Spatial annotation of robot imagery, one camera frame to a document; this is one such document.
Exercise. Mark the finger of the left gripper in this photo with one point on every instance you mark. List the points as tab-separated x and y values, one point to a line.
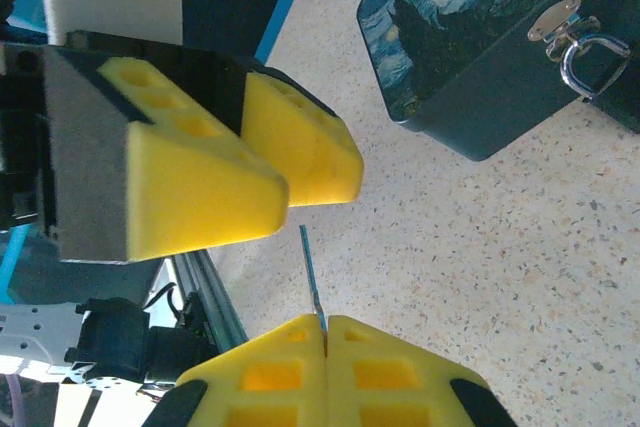
315	157
190	197

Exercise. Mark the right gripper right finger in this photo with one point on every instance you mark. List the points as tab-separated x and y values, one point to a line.
390	377

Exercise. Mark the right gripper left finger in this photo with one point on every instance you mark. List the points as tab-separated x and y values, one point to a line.
270	377

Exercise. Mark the starry night painted metal box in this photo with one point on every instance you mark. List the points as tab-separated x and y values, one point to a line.
450	72

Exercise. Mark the silver metal box latch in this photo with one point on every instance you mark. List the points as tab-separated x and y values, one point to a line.
575	62

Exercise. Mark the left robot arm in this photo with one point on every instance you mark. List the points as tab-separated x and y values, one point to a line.
115	342

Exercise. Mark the blue table edge strip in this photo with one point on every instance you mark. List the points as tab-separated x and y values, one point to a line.
285	7

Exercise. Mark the silver box hasp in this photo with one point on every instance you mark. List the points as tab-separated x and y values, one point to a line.
552	19

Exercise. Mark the aluminium side rail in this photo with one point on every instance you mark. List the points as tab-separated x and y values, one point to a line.
205	287

